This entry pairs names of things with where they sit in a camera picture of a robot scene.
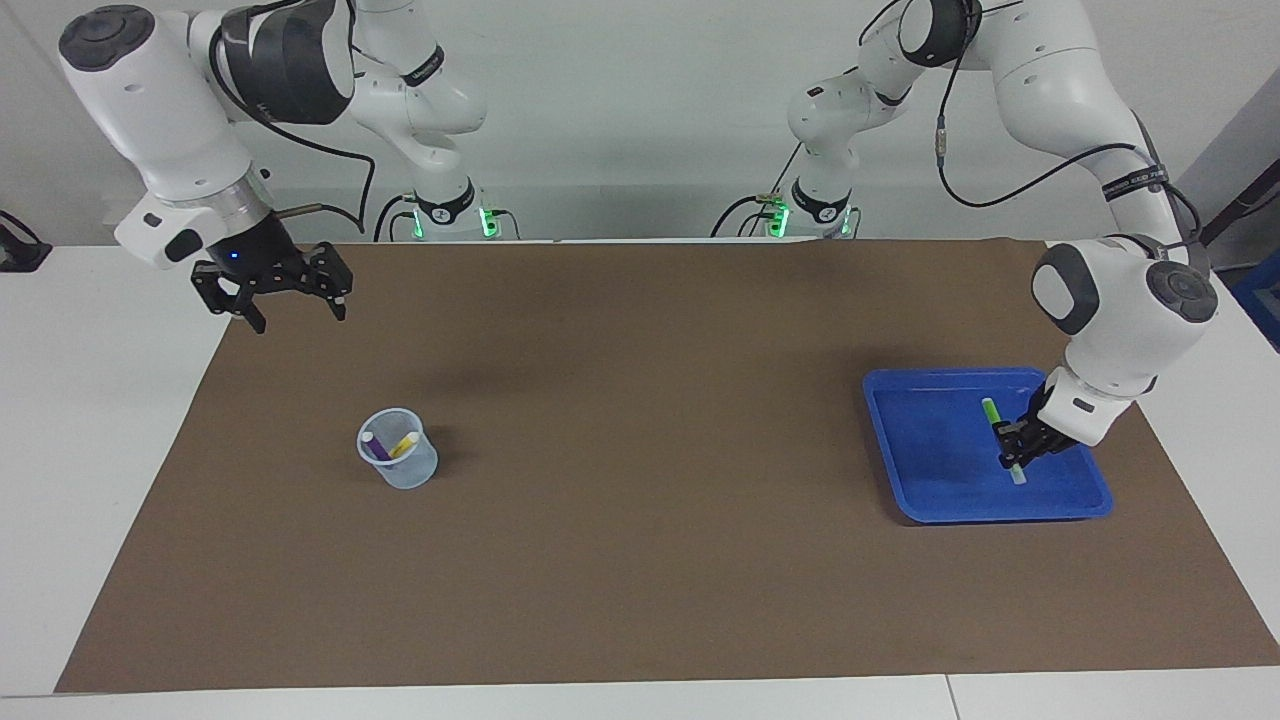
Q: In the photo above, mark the brown table mat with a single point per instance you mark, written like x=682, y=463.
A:
x=640, y=550

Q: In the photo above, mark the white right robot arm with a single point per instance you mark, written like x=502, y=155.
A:
x=160, y=110

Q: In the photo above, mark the blue plastic tray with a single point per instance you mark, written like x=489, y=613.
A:
x=930, y=470

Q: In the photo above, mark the yellow pen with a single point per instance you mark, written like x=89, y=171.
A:
x=404, y=445

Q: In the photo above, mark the black clamp mount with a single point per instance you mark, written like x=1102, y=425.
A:
x=20, y=255

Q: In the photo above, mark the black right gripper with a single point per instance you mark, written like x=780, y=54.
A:
x=260, y=265

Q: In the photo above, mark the black stand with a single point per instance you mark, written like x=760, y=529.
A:
x=1225, y=215

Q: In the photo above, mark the purple pen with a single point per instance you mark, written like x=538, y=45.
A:
x=377, y=448

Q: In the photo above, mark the white power strip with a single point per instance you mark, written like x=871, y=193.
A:
x=135, y=210

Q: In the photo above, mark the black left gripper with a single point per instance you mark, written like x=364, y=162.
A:
x=1045, y=425

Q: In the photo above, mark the translucent plastic cup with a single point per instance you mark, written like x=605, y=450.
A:
x=410, y=473

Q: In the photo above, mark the blue box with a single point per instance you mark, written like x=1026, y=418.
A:
x=1262, y=300

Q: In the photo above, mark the green pen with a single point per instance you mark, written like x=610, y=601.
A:
x=992, y=410

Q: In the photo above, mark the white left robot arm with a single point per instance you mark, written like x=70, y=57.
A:
x=1060, y=90

